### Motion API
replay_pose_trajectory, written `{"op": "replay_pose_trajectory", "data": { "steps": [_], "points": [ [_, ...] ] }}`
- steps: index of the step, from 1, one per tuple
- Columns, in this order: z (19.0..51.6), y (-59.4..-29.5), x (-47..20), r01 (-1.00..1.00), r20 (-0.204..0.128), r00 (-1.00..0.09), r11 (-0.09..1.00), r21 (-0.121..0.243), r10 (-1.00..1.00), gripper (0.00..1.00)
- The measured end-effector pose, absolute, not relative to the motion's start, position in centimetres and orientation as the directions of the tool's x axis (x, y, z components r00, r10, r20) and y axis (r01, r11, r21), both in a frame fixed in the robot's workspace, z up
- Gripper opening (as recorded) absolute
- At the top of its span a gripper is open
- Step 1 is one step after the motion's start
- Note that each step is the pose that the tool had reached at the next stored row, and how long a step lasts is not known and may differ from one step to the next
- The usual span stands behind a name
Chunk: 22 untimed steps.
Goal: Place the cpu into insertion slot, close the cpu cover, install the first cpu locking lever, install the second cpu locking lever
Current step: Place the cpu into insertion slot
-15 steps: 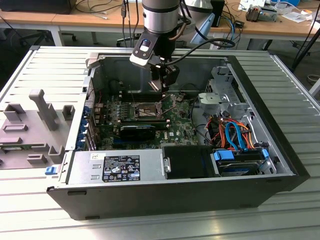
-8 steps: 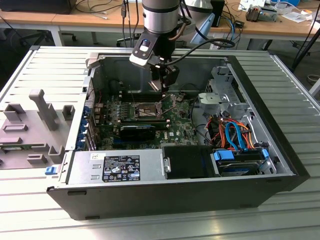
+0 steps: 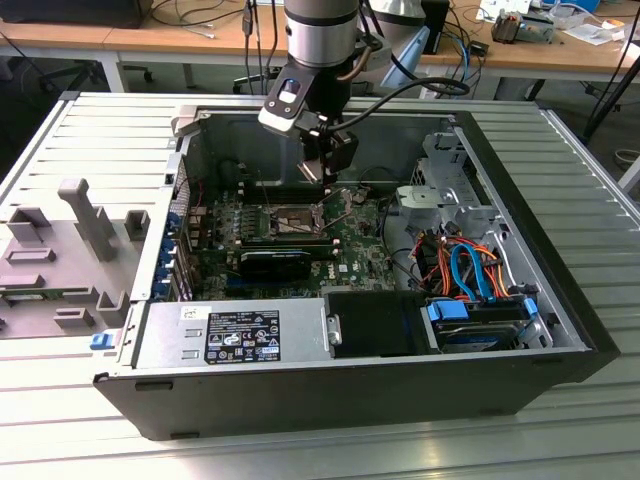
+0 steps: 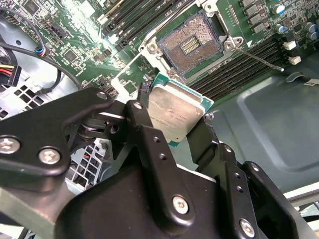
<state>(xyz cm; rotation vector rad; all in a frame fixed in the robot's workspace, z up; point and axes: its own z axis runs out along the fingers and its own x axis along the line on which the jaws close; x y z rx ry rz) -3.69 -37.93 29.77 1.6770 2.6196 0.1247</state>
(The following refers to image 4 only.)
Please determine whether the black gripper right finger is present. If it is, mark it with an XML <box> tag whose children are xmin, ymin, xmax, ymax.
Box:
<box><xmin>186</xmin><ymin>113</ymin><xmax>301</xmax><ymax>239</ymax></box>

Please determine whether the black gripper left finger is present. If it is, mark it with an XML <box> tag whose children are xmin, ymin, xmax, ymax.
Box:
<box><xmin>0</xmin><ymin>82</ymin><xmax>197</xmax><ymax>234</ymax></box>

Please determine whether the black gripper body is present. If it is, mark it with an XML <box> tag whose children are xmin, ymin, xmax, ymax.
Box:
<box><xmin>53</xmin><ymin>146</ymin><xmax>241</xmax><ymax>239</ymax></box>

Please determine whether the metal socket cover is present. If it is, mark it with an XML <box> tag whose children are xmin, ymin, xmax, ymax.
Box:
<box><xmin>110</xmin><ymin>51</ymin><xmax>179</xmax><ymax>102</ymax></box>

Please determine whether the silver CPU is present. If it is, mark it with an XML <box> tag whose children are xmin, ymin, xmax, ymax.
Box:
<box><xmin>146</xmin><ymin>72</ymin><xmax>215</xmax><ymax>149</ymax></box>

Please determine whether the metal locking lever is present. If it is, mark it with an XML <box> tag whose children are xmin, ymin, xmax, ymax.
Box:
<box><xmin>235</xmin><ymin>46</ymin><xmax>285</xmax><ymax>73</ymax></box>
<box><xmin>146</xmin><ymin>2</ymin><xmax>200</xmax><ymax>42</ymax></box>

